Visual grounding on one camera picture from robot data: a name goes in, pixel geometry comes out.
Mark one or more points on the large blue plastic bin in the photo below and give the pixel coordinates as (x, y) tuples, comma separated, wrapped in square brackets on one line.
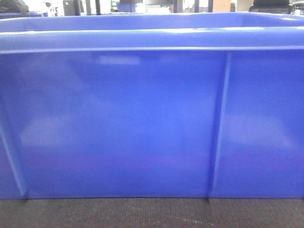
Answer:
[(206, 105)]

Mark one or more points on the black conveyor belt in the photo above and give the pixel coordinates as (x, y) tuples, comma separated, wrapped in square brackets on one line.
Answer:
[(152, 213)]

